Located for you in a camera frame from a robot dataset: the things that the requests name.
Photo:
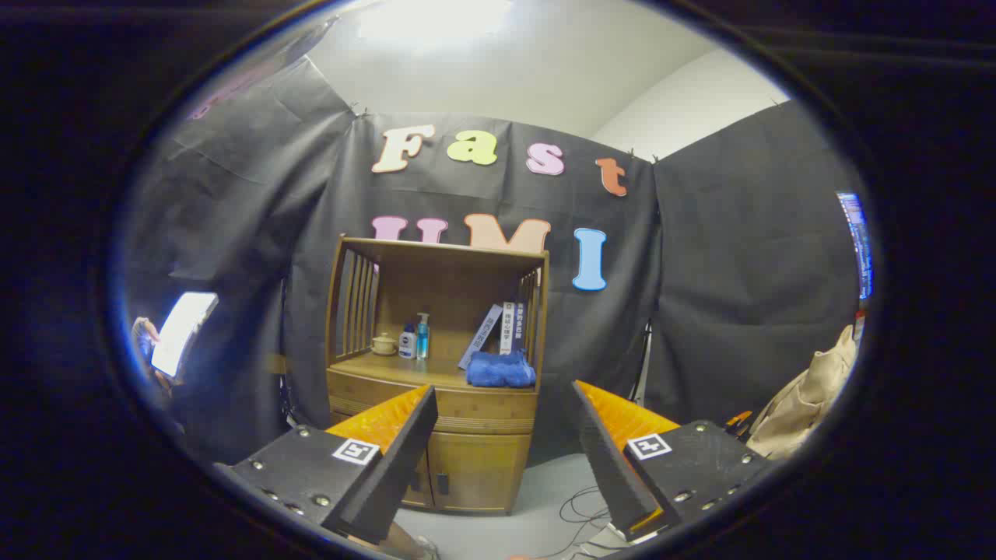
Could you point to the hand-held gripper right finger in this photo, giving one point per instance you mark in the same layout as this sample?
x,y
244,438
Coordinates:
x,y
611,474

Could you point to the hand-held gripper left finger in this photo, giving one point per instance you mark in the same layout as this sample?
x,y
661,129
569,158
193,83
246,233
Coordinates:
x,y
397,474

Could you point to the wooden drawer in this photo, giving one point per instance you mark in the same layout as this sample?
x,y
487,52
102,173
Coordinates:
x,y
482,408

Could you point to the wooden cabinet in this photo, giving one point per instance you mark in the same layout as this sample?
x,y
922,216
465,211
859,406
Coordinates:
x,y
482,467

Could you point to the wooden countertop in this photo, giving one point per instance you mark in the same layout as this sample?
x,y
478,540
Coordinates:
x,y
436,369

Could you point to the person's shoe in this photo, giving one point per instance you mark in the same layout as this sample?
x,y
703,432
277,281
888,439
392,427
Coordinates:
x,y
426,549

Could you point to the black light stand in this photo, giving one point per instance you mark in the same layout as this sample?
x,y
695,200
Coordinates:
x,y
642,362

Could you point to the white bottle with blue cap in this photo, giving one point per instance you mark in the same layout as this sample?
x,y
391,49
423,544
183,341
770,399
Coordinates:
x,y
407,344

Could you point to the beige lidded cup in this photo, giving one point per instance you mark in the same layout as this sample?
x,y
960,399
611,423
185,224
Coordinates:
x,y
384,343

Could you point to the black orange tool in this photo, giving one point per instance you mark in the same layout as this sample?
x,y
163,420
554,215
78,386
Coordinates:
x,y
738,422

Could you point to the blue pump bottle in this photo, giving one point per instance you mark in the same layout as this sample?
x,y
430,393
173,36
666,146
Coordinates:
x,y
422,338

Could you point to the blue towel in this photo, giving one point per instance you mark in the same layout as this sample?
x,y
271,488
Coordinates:
x,y
500,369

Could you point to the grey leaning book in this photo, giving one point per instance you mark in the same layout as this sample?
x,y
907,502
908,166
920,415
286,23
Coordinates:
x,y
480,336

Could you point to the dark blue book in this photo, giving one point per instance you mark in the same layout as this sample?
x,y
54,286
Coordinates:
x,y
519,325

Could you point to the white spine book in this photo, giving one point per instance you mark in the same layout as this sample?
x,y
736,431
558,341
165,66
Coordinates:
x,y
507,327

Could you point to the beige cloth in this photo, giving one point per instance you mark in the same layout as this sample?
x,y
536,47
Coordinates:
x,y
805,404

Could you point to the black backdrop cloth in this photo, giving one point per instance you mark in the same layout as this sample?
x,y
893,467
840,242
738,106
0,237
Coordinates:
x,y
700,272

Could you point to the bright white screen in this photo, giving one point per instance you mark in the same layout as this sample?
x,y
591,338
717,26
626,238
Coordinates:
x,y
181,330

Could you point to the blue computer monitor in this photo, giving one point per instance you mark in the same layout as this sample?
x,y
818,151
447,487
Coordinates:
x,y
856,241

